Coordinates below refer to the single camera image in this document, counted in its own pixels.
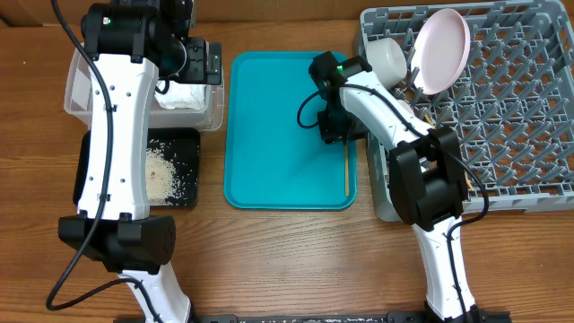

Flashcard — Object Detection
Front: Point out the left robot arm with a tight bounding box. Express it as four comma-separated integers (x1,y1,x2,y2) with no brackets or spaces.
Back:
58,0,222,322

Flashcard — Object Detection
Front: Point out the large white plate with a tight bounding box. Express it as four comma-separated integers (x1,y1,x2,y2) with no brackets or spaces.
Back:
411,8,471,95

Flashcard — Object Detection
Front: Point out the clear plastic bin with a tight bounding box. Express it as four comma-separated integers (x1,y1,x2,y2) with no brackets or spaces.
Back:
64,39,224,135

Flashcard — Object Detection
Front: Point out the small white plate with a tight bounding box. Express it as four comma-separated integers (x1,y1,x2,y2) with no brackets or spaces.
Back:
398,100,414,115

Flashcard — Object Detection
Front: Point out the grey dish rack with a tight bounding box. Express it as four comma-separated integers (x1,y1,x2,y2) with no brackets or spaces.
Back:
353,0,574,223

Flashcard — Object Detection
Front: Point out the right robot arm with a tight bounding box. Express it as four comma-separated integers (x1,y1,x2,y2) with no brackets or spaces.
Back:
309,51,484,322

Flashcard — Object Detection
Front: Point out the teal serving tray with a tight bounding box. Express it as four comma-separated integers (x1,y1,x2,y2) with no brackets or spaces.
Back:
223,51,357,210

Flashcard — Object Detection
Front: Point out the black tray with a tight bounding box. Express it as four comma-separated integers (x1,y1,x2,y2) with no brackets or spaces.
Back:
72,127,202,211

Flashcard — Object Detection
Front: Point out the wooden chopstick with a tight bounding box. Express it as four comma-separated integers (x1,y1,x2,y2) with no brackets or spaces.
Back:
344,144,350,196
424,115,435,127

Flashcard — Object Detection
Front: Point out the grey bowl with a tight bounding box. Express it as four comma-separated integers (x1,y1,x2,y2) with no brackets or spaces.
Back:
365,38,407,89

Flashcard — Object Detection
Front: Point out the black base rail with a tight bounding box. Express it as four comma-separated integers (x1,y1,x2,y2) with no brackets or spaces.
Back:
112,309,512,323

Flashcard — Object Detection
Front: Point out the white napkin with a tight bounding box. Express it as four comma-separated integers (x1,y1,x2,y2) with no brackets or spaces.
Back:
154,81,206,110

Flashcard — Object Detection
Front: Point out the spilled rice pile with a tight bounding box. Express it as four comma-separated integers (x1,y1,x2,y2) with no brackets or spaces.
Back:
143,136,198,207

